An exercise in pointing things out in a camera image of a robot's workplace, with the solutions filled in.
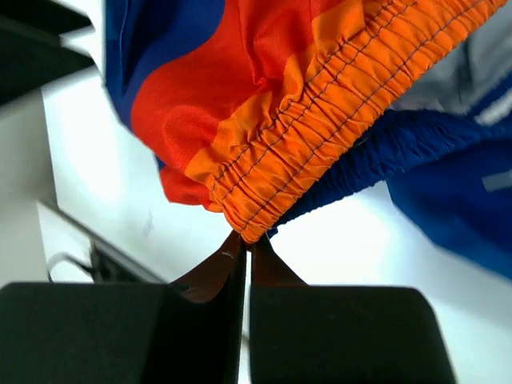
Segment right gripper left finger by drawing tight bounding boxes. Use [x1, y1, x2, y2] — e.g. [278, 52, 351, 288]
[1, 233, 246, 383]

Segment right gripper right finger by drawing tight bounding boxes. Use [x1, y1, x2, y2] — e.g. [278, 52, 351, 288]
[249, 238, 456, 383]

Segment rainbow striped shorts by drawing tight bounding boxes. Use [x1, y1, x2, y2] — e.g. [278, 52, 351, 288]
[105, 1, 511, 277]

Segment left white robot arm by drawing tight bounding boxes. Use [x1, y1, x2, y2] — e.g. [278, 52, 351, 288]
[1, 0, 94, 106]

